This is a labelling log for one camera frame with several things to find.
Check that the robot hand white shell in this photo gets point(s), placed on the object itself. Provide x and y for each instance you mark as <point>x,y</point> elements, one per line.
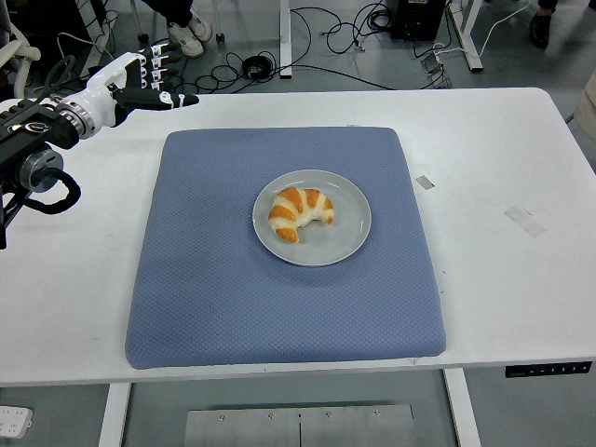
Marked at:
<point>104,86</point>

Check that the croissant bread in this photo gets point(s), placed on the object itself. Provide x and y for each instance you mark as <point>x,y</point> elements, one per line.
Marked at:
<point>298,205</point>

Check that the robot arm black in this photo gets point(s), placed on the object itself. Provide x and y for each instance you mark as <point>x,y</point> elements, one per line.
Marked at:
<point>28,128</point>

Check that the white background desk leg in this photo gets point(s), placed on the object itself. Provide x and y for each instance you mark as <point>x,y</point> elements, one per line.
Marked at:
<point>285,37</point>
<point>100,28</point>
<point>470,42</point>

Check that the chair leg with caster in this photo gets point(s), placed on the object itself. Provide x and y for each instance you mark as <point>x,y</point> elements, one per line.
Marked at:
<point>220,37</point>
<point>142,36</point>

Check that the person's white shoe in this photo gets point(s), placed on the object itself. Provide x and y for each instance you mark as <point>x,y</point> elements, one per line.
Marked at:
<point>185,39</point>
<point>201,24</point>

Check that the person's leg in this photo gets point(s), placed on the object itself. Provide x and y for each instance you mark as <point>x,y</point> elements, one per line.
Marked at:
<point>170,9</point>

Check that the blue quilted mat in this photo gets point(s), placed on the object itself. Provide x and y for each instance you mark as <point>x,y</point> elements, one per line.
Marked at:
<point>209,279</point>

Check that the grey round plate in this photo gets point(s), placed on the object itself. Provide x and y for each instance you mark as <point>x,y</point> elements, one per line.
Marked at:
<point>335,242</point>

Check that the black box on floor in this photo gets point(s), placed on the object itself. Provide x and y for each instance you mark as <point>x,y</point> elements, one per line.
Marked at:
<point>414,18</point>

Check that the white table leg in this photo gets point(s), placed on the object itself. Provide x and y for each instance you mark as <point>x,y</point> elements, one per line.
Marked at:
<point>462,410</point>
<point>114,414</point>

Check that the grey floor pedal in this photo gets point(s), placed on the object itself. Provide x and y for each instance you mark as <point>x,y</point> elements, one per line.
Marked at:
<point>435,70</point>

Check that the small grey tape piece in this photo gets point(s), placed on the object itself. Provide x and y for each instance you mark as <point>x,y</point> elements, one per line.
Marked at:
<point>425,182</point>

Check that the white power strip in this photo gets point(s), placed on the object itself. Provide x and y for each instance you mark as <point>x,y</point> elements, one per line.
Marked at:
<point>14,421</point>

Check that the grey metal plate with screws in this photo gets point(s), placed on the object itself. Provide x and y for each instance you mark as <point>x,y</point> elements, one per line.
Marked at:
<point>261,428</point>

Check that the person's black shoe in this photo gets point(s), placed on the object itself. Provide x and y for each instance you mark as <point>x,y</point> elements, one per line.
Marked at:
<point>540,30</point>

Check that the large grey tape piece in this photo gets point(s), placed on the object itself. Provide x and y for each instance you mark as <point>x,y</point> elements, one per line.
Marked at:
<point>525,221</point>

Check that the beige object at edge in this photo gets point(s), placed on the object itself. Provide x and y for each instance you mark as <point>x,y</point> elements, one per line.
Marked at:
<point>587,107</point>

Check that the black table control panel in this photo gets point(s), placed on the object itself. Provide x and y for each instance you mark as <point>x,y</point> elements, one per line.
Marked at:
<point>549,369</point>

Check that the white chair frame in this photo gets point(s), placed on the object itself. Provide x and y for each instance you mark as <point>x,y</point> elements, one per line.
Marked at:
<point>21,53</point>

